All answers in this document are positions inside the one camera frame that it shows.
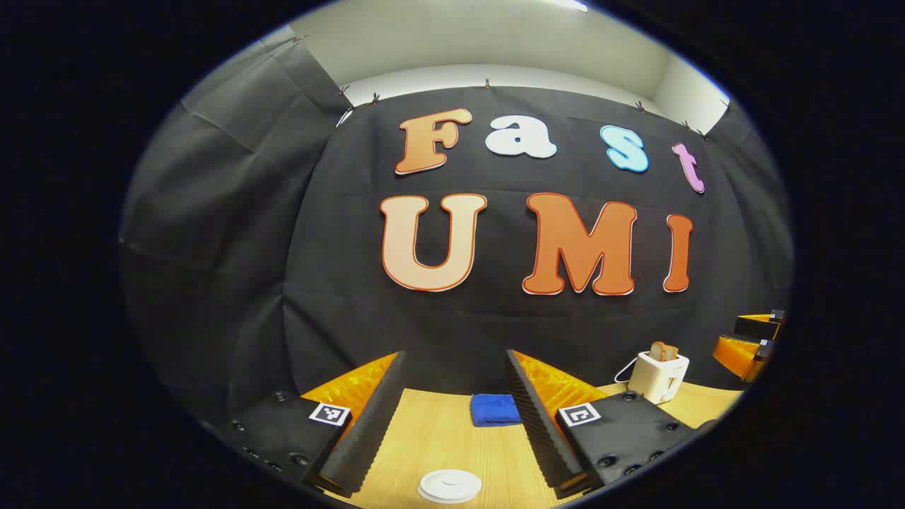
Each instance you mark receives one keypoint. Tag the white toaster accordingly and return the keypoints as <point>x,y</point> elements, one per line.
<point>654,382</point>

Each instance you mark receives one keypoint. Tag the black backdrop cloth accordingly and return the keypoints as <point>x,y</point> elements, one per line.
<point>495,325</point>

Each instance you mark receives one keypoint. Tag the blue towel cloth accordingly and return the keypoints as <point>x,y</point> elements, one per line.
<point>495,410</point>

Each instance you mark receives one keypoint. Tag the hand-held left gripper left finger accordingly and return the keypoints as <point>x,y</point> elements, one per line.
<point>368,431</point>

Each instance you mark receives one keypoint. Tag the white teacup lid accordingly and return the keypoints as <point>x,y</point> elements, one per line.
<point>450,484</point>

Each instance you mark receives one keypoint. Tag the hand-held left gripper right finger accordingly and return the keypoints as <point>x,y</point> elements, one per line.
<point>544,438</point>

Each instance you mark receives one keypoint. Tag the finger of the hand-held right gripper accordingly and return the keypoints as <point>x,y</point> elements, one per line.
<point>756,327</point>
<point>735,357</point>

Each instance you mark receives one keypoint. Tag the toast bread slice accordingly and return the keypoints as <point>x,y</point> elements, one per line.
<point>658,351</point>
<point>672,353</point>

